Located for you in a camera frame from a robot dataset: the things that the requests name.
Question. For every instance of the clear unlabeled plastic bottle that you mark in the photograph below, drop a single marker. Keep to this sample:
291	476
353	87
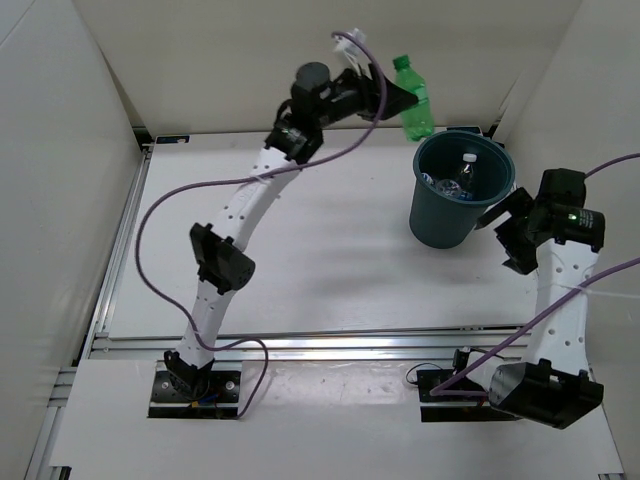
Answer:
448	187

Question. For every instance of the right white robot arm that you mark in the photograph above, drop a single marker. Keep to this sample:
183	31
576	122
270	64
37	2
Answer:
553	235

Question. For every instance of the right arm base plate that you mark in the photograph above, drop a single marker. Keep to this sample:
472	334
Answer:
466	400

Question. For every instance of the clear bottle blue label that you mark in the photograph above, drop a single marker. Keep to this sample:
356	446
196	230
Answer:
430	180
465	176

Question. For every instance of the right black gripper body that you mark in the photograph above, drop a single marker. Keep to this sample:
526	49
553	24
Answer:
513	233

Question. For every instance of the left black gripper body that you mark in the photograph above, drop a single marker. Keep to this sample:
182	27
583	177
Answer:
352	97

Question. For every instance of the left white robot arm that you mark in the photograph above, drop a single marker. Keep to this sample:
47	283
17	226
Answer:
316	101

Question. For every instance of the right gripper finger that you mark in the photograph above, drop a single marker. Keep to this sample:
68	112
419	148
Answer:
522	265
518	204

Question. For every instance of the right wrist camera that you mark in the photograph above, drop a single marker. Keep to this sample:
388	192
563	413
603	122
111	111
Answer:
563	186

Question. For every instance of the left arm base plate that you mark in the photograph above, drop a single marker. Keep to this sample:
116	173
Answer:
216	399

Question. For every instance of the dark teal plastic bin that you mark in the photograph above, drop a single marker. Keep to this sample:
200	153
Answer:
443	222

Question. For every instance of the aluminium front rail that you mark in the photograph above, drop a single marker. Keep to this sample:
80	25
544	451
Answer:
404	344

